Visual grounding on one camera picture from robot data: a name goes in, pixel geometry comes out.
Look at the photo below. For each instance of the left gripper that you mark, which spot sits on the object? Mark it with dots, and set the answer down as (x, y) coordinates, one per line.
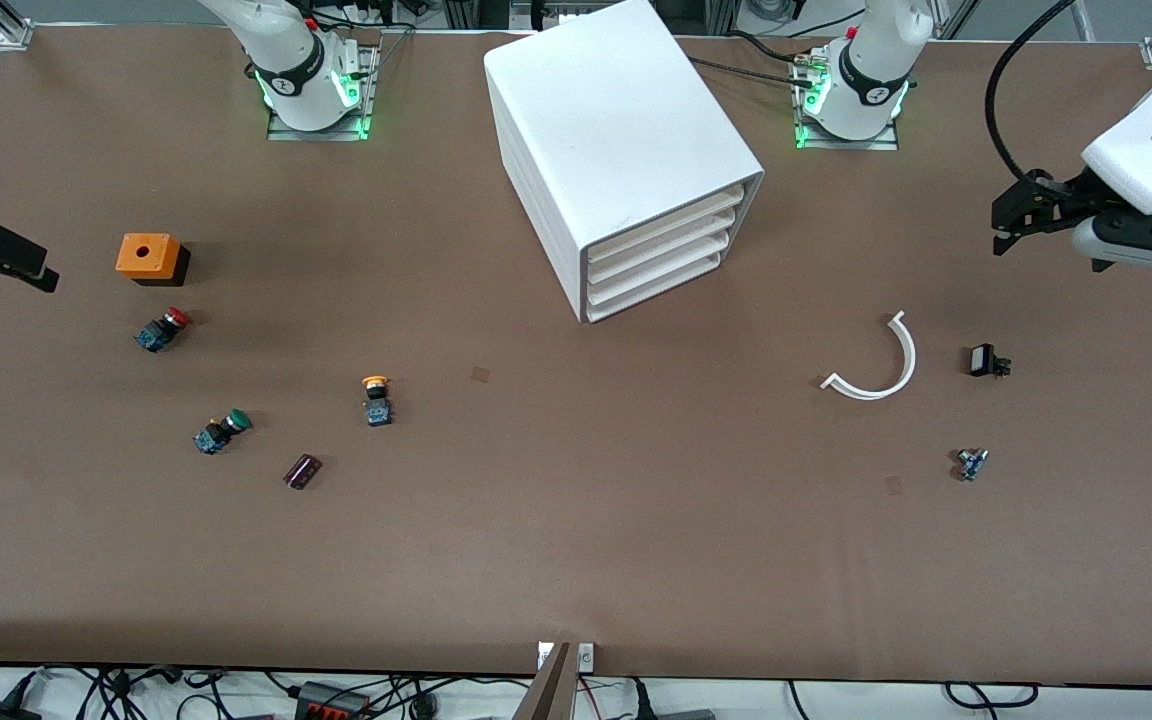
(1064, 197)

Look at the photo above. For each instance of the yellow mushroom push button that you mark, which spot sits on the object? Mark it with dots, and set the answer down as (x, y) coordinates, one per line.
(377, 408)

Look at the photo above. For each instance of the white scoop-front drawer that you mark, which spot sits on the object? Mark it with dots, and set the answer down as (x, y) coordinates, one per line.
(666, 228)

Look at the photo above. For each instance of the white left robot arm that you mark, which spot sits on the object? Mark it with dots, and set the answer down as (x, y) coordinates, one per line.
(866, 80)

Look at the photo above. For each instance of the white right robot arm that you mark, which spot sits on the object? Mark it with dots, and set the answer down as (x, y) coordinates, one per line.
(286, 60)

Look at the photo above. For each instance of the red mushroom push button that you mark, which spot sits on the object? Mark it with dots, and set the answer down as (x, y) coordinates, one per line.
(161, 330)

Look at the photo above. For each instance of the green mushroom push button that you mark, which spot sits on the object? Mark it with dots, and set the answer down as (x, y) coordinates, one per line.
(221, 432)

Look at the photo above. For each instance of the white closed drawer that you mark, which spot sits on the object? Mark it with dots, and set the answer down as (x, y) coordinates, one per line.
(666, 262)
(666, 279)
(666, 245)

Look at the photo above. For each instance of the white drawer cabinet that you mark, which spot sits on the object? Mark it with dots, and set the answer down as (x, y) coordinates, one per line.
(616, 120)

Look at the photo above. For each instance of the white curved plastic strip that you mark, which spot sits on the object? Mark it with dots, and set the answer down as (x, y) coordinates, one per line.
(911, 356)

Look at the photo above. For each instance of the small blue electronic component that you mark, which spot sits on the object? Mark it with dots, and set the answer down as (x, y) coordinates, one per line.
(971, 465)

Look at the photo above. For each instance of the dark red cylindrical capacitor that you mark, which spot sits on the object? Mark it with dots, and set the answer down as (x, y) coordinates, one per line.
(302, 471)

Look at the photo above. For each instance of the grey power hub red ports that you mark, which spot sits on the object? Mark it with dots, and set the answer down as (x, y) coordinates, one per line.
(331, 705)

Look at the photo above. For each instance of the black plug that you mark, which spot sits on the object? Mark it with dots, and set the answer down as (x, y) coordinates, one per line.
(422, 707)

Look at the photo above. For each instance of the orange button enclosure box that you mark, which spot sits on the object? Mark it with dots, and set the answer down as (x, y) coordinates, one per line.
(146, 255)

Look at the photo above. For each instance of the small black switch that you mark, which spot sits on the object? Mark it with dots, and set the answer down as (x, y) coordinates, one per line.
(983, 360)

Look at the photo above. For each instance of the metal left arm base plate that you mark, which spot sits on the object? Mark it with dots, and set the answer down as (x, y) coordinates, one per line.
(886, 140)

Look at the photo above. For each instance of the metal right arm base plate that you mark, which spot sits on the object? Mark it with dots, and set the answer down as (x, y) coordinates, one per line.
(316, 134)

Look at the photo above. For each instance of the metal table bracket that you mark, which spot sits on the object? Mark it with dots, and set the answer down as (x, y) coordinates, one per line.
(544, 656)
(586, 657)

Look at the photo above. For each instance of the brown camera post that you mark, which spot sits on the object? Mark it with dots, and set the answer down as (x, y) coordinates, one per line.
(551, 695)

